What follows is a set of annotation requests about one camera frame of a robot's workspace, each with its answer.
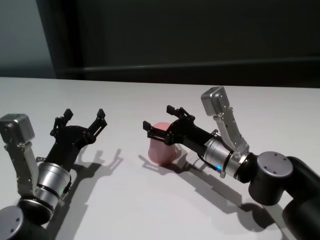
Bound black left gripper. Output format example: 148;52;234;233
46;108;109;173

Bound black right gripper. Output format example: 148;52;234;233
142;104;219;158

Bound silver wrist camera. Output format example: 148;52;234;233
0;113;36;146
200;86;234;117

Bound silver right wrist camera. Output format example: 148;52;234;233
200;86;234;117

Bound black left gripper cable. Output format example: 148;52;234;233
59;172;73;201

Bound pink plastic cup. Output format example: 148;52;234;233
147;122;182;167

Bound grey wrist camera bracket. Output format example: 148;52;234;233
212;107;251;158
4;141;40;199

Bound thin grey railing bar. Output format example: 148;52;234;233
59;56;320;74

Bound grey left wrist camera bracket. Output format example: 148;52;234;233
4;141;40;199

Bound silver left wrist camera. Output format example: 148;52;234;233
0;113;36;146

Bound black vertical frame post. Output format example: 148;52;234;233
62;0;87;81

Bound grey right wrist camera bracket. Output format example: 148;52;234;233
212;107;251;158

